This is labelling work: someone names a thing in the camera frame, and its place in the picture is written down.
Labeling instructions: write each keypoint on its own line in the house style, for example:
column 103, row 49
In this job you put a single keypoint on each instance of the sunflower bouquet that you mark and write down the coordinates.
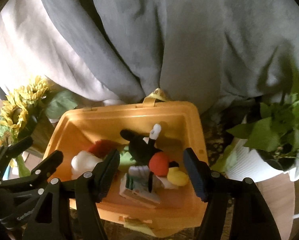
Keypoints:
column 13, row 112

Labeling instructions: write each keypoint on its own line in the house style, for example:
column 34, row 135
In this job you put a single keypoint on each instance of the white plant pot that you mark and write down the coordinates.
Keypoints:
column 244, row 165

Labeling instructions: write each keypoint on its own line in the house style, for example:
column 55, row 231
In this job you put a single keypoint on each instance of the white fluffy plush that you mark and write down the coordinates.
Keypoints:
column 84, row 162

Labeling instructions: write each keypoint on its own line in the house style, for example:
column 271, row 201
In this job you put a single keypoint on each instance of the black mouse plush toy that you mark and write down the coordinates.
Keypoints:
column 139, row 150

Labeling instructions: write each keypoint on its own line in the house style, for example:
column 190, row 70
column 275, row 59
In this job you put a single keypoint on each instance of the patterned rug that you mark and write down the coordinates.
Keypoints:
column 217, row 130

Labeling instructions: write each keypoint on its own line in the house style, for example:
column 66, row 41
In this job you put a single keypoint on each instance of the grey ribbed vase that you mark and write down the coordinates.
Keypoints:
column 43, row 135

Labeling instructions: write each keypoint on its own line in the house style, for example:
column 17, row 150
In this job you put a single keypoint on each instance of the green frog plush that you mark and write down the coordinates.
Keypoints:
column 125, row 158

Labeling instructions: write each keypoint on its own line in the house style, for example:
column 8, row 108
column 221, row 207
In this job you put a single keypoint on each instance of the orange plastic crate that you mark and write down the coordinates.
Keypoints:
column 164, row 120

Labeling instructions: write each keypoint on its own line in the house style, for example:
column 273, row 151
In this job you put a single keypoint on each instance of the beige curtain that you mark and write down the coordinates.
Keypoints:
column 39, row 55

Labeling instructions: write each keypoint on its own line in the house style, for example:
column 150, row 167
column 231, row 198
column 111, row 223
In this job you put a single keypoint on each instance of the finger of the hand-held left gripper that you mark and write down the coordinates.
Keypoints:
column 52, row 161
column 12, row 151

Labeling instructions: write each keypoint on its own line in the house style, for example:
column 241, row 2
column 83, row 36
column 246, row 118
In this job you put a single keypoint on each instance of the small blue printed box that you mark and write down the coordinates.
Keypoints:
column 139, row 195

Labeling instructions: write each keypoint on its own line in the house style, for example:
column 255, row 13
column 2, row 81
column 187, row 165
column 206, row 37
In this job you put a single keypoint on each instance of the red fluffy plush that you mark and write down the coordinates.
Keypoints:
column 102, row 147

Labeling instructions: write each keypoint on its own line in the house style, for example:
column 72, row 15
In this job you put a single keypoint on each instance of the green leafy houseplant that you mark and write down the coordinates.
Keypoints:
column 264, row 132

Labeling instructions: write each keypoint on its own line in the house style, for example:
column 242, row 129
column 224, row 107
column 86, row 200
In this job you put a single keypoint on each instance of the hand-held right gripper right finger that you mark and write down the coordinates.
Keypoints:
column 194, row 175

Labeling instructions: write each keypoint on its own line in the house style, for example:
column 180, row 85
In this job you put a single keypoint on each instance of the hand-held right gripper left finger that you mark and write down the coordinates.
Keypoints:
column 107, row 177

